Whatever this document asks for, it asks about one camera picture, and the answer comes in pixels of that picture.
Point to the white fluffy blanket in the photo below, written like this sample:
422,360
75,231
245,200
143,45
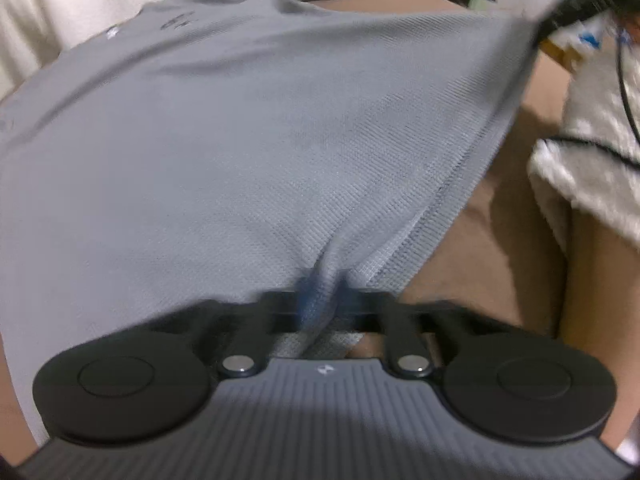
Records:
590,125

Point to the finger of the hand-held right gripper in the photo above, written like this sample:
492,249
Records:
585,7

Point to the cream cloth cover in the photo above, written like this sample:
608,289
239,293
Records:
75,0

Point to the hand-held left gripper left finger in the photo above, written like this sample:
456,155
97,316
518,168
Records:
307,296

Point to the person's bare leg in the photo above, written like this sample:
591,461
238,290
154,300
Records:
605,310

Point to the grey shirt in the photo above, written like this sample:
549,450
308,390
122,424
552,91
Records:
225,160

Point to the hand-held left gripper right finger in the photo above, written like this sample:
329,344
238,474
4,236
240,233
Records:
360,306

